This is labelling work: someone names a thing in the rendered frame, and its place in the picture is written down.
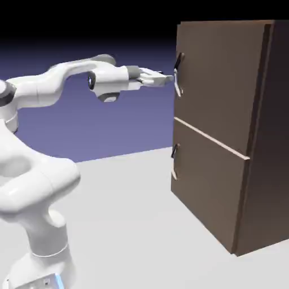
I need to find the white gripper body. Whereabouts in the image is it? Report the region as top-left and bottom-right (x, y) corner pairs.
(136, 67), (167, 87)

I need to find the tall brown cabinet door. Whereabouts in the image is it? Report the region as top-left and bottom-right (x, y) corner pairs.
(174, 20), (272, 157)

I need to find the short brown cabinet door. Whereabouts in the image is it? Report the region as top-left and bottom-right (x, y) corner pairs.
(170, 119), (247, 255)

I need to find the brown wooden cabinet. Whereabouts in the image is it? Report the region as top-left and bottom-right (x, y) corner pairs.
(170, 19), (289, 257)

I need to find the long curved metal handle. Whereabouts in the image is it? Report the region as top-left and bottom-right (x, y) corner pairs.
(173, 52), (185, 98)

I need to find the short curved metal handle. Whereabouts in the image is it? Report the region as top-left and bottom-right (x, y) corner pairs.
(170, 143), (179, 181)

